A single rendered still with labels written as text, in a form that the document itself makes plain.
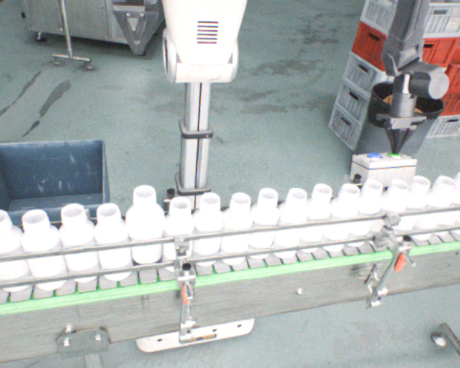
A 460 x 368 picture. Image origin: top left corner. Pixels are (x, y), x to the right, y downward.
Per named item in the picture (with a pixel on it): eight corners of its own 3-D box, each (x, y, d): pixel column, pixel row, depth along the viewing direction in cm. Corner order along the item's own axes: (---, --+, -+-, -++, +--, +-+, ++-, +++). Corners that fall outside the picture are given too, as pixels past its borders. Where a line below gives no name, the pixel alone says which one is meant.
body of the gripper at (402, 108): (425, 124, 99) (432, 93, 97) (390, 126, 96) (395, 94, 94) (409, 119, 105) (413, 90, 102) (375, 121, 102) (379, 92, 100)
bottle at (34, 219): (69, 289, 75) (53, 227, 64) (34, 294, 73) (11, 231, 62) (70, 264, 79) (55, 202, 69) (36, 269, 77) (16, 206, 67)
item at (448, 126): (416, 140, 341) (427, 117, 327) (389, 116, 371) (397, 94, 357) (471, 135, 359) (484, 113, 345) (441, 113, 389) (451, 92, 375)
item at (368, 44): (382, 72, 273) (395, 39, 259) (349, 50, 301) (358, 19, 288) (448, 67, 294) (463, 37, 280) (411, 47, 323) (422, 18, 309)
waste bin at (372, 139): (362, 198, 270) (396, 114, 230) (333, 159, 303) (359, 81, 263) (418, 192, 282) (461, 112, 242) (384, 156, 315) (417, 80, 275)
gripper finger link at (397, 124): (412, 156, 101) (418, 119, 98) (387, 158, 99) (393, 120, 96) (395, 149, 107) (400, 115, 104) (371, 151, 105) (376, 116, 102)
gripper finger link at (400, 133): (419, 156, 102) (425, 119, 98) (395, 157, 100) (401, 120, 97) (402, 149, 108) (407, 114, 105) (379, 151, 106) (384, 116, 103)
